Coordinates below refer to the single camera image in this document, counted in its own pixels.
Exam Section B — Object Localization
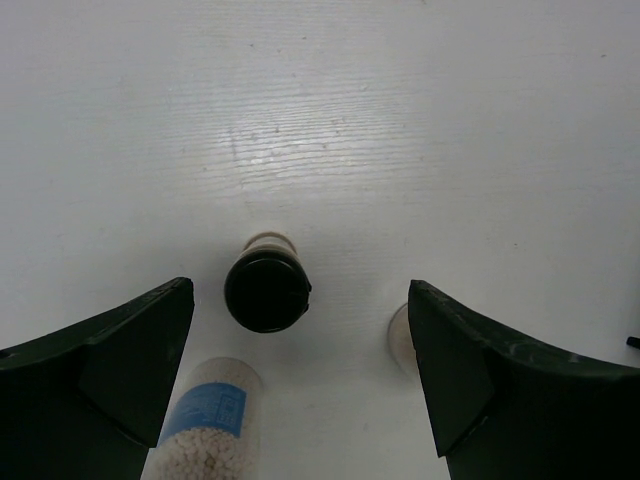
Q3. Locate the black-capped spice bottle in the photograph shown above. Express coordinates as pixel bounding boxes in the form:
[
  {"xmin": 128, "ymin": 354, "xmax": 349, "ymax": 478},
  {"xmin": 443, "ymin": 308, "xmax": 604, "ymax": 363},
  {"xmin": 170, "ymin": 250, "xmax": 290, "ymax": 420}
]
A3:
[{"xmin": 224, "ymin": 231, "xmax": 312, "ymax": 334}]

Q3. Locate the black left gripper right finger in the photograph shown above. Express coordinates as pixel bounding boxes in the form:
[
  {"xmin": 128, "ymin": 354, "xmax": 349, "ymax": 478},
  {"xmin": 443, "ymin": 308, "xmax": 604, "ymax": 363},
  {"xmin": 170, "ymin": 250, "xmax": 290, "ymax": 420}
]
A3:
[{"xmin": 408, "ymin": 280, "xmax": 639, "ymax": 479}]

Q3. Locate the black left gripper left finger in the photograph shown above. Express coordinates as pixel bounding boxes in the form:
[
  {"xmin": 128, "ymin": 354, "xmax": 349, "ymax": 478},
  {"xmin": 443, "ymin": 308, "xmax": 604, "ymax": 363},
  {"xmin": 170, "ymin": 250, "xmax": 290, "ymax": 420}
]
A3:
[{"xmin": 1, "ymin": 277, "xmax": 194, "ymax": 479}]

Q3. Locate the cream-lidded seasoning shaker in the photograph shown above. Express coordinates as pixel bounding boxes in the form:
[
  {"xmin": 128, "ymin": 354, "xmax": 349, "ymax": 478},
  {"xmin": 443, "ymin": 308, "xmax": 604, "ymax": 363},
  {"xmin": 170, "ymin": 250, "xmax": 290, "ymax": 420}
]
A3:
[{"xmin": 387, "ymin": 304, "xmax": 419, "ymax": 378}]

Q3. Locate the black condiment organizer rack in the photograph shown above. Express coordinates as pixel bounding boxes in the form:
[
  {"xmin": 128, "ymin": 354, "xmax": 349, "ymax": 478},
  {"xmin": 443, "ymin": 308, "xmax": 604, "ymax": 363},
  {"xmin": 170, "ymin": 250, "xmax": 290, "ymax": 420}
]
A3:
[{"xmin": 626, "ymin": 336, "xmax": 640, "ymax": 349}]

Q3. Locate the blue-labelled white granule jar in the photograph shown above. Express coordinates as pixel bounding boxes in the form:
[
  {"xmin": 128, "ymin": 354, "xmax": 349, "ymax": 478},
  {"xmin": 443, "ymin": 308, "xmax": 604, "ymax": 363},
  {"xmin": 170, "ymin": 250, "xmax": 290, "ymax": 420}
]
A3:
[{"xmin": 142, "ymin": 357, "xmax": 263, "ymax": 479}]

